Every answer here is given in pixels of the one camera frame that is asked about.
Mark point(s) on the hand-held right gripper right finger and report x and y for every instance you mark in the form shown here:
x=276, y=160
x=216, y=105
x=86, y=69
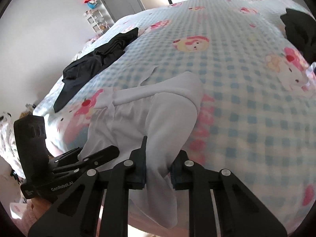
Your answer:
x=176, y=175

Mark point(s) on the blue checked printed blanket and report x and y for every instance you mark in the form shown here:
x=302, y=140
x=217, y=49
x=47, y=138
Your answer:
x=246, y=128

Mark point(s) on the white floral cloth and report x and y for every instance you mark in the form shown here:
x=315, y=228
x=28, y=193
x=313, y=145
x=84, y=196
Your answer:
x=9, y=143

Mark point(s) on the black folded garment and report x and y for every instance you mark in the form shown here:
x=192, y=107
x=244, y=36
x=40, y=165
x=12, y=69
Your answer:
x=296, y=29

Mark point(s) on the red and blue plush toy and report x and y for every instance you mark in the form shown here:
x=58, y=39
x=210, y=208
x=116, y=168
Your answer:
x=90, y=1

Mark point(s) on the white shelf rack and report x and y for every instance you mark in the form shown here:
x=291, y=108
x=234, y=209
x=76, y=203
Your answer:
x=97, y=21

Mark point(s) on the black crumpled garment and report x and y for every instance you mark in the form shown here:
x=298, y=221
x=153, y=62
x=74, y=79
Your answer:
x=81, y=71

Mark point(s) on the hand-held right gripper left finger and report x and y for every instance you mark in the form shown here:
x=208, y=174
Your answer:
x=141, y=165

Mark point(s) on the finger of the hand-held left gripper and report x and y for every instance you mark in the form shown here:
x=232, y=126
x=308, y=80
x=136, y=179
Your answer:
x=106, y=153
x=66, y=156

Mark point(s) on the white shirt with black trim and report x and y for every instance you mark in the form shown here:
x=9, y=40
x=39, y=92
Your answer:
x=160, y=116

